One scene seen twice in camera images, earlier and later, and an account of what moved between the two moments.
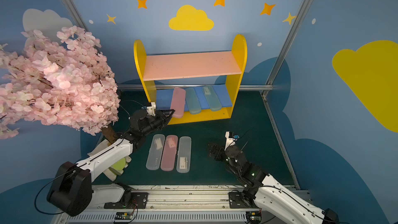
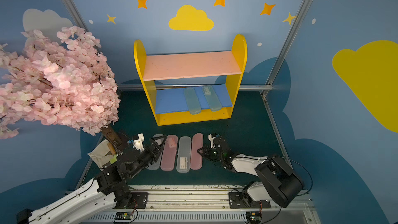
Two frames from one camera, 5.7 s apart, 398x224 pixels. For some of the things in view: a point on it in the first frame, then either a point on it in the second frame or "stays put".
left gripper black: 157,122 → 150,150
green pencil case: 194,106 stays put
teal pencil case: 212,98 stays put
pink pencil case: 169,153 stays put
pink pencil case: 178,102 → 196,158
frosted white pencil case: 155,152 stays put
